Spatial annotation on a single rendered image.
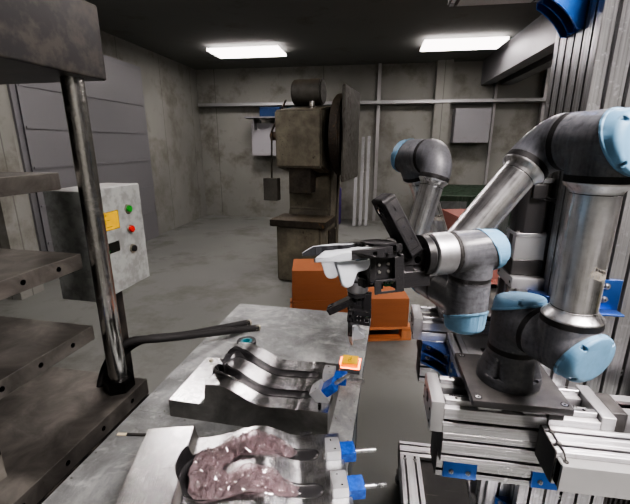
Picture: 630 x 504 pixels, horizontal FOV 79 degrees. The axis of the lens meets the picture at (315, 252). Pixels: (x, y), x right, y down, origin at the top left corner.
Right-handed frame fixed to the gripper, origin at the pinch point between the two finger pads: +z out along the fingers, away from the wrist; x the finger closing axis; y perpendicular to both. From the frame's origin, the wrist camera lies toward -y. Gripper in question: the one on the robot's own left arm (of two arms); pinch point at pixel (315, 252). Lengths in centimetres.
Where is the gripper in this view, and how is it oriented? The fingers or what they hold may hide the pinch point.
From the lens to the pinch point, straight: 61.2
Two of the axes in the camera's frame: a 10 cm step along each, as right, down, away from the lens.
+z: -9.6, 0.8, -2.8
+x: -2.9, -1.2, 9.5
